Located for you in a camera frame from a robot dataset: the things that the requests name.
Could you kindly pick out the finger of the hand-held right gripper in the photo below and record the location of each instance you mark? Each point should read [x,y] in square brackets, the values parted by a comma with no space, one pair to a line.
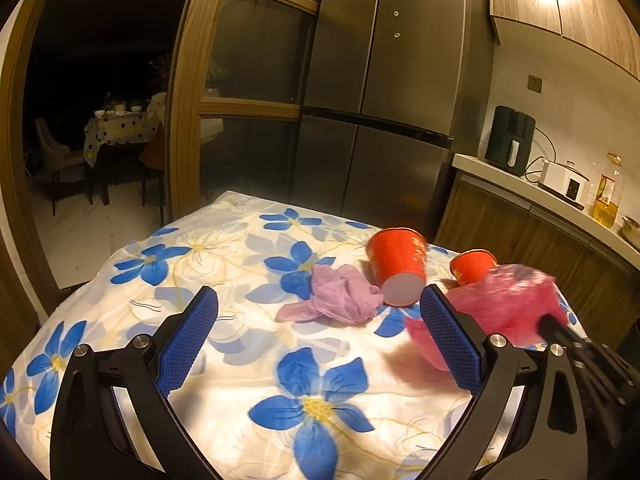
[552,327]

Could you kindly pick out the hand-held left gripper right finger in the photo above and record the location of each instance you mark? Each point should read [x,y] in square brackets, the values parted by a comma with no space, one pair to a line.
[452,345]

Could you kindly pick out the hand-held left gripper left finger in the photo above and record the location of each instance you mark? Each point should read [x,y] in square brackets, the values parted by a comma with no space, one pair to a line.
[187,345]

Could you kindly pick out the pink plastic bag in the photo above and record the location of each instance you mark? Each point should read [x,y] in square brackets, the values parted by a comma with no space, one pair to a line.
[505,300]

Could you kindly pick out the blue floral tablecloth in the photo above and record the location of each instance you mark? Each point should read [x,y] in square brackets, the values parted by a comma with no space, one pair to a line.
[260,355]

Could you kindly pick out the red paper cup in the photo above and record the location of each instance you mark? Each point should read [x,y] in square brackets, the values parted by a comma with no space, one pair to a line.
[395,255]
[470,265]

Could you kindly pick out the wooden kitchen counter cabinet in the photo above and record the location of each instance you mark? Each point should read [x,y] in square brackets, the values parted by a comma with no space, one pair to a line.
[500,220]

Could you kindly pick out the metal bowl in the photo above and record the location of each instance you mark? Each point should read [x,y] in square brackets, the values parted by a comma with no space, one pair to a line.
[631,232]

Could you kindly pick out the purple crumpled cloth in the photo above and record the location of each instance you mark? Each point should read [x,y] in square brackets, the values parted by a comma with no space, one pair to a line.
[340,292]

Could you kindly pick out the cooking oil bottle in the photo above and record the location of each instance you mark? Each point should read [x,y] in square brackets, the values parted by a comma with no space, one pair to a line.
[606,207]

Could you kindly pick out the white rice cooker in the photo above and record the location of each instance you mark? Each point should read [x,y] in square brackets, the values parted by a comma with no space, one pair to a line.
[560,182]

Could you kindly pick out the black air fryer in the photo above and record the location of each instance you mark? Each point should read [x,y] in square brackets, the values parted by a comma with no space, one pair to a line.
[507,135]

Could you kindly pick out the dining table with dotted cloth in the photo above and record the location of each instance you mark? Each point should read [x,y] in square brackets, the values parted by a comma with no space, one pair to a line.
[120,127]

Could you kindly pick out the grey dining chair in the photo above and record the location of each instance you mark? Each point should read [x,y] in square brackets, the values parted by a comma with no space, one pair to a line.
[57,152]

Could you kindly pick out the wooden framed glass door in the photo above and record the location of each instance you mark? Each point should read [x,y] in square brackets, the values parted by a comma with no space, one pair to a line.
[182,110]

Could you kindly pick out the dark steel refrigerator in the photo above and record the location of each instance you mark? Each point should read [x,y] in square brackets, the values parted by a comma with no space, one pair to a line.
[375,85]

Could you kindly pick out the wall socket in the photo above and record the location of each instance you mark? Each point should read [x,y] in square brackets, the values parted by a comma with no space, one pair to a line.
[535,83]

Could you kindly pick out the wooden wall cabinets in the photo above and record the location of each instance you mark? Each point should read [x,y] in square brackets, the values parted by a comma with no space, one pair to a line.
[575,5]

